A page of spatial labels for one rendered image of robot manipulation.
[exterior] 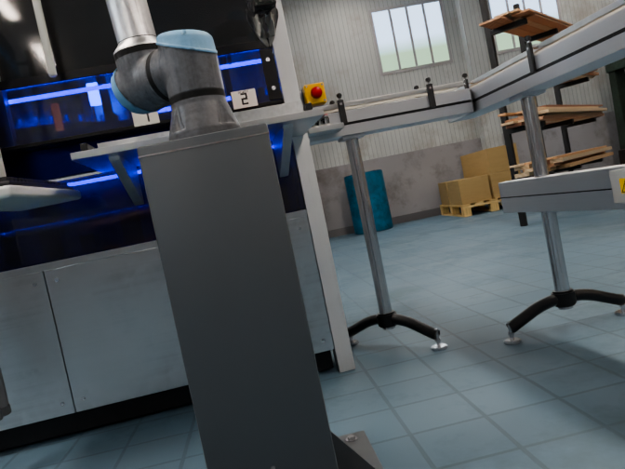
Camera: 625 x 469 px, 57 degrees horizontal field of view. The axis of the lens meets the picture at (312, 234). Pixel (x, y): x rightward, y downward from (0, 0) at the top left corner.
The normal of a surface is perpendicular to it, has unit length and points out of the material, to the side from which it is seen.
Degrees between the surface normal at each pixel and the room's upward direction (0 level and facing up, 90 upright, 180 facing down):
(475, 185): 90
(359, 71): 90
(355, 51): 90
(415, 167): 90
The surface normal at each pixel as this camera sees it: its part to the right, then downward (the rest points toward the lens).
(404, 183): 0.10, 0.04
